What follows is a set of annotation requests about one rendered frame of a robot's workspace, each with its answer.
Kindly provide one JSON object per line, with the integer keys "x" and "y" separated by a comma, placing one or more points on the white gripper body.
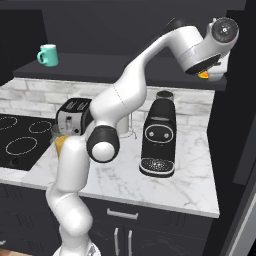
{"x": 220, "y": 71}

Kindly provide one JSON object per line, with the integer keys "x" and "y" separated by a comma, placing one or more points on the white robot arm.
{"x": 130, "y": 83}

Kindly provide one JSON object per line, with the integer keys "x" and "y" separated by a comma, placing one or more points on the teal mug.
{"x": 49, "y": 55}

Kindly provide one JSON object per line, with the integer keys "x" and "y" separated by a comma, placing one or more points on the glass pitcher with orange liquid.
{"x": 59, "y": 141}

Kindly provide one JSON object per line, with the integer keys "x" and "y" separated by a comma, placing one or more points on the small orange object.
{"x": 203, "y": 75}

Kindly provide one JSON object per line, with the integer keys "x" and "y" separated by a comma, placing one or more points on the dark tall cabinet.
{"x": 233, "y": 116}

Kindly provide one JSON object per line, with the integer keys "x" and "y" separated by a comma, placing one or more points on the black coffee machine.
{"x": 159, "y": 133}

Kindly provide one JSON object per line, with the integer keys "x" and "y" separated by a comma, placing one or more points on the black and silver toaster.
{"x": 71, "y": 116}

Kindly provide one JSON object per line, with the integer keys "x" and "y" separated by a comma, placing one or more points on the dark drawer front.
{"x": 160, "y": 216}

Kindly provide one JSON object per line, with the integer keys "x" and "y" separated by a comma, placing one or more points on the dark cupboard door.
{"x": 160, "y": 243}
{"x": 105, "y": 238}

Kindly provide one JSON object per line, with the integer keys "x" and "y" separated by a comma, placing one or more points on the black hob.
{"x": 20, "y": 140}

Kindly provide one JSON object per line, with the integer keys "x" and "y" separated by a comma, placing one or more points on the dark cabinet under hob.
{"x": 23, "y": 216}

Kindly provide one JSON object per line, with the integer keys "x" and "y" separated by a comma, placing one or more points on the dark wall shelf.
{"x": 83, "y": 68}

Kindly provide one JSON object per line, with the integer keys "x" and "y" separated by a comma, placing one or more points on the dark wall cupboard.
{"x": 20, "y": 43}

